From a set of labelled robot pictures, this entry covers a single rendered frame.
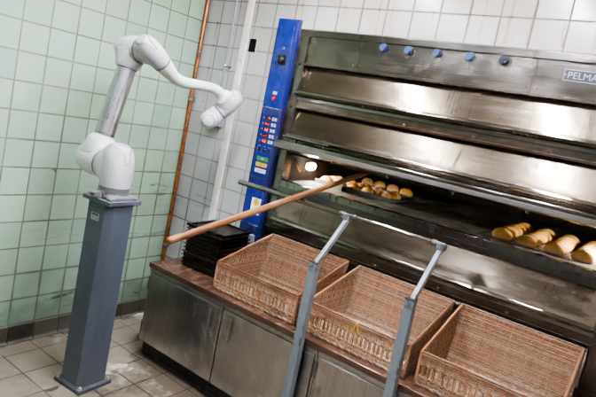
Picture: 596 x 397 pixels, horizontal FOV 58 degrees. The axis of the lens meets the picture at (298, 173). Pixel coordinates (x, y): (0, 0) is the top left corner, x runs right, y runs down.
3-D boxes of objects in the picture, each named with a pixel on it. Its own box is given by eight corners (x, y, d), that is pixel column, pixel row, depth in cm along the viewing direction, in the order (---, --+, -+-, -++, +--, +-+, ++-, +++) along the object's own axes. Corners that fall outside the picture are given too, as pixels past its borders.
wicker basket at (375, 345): (348, 311, 298) (359, 263, 295) (444, 353, 266) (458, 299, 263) (298, 329, 259) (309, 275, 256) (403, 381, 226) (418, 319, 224)
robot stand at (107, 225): (52, 379, 278) (82, 192, 267) (86, 367, 296) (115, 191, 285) (78, 396, 268) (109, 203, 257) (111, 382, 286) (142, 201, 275)
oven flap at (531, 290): (272, 221, 331) (285, 191, 335) (592, 333, 232) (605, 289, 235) (269, 219, 328) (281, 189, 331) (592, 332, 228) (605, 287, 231)
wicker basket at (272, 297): (264, 275, 332) (272, 231, 329) (341, 307, 301) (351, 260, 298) (209, 287, 292) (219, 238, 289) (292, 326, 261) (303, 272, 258)
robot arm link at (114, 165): (109, 190, 259) (116, 145, 257) (89, 181, 270) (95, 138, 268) (137, 190, 272) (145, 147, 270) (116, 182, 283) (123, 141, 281)
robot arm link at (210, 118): (207, 131, 322) (224, 118, 322) (207, 133, 307) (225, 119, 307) (196, 117, 320) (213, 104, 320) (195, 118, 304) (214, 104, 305)
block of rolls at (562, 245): (516, 229, 322) (518, 220, 321) (605, 252, 295) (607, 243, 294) (488, 236, 272) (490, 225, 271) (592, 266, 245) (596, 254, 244)
